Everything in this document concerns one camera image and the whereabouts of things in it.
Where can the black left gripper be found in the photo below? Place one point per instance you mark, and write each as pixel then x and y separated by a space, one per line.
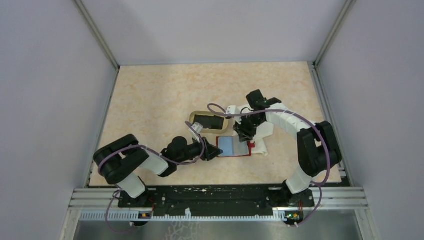
pixel 210 151

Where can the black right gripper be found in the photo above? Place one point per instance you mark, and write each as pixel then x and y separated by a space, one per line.
pixel 245 134

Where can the red leather card holder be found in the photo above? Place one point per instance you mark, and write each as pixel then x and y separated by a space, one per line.
pixel 232 147

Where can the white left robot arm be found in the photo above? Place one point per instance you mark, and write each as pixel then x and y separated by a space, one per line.
pixel 117 161

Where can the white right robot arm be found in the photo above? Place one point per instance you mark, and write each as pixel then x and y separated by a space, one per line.
pixel 317 147

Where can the white cloth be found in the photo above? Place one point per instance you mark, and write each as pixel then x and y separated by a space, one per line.
pixel 265 130

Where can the beige plastic tray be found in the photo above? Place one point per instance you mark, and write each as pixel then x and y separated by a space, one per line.
pixel 208 131

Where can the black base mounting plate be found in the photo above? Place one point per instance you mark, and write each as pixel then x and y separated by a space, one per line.
pixel 246 200

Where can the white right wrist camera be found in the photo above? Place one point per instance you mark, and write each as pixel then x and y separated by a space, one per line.
pixel 232 111

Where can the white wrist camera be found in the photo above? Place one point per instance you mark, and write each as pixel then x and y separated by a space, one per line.
pixel 197 127
pixel 232 111

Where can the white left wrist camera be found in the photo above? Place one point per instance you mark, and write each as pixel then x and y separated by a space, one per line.
pixel 197 127

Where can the white slotted cable duct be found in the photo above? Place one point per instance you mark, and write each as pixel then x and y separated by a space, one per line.
pixel 139 216

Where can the aluminium front frame rail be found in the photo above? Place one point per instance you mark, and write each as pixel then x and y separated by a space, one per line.
pixel 332 198

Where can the aluminium frame rail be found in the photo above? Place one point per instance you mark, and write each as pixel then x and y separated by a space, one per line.
pixel 337 25
pixel 332 198
pixel 95 31

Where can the aluminium frame rail right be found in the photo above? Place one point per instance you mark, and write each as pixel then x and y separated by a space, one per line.
pixel 337 25

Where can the aluminium frame rail left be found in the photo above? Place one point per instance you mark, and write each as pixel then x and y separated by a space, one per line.
pixel 95 31

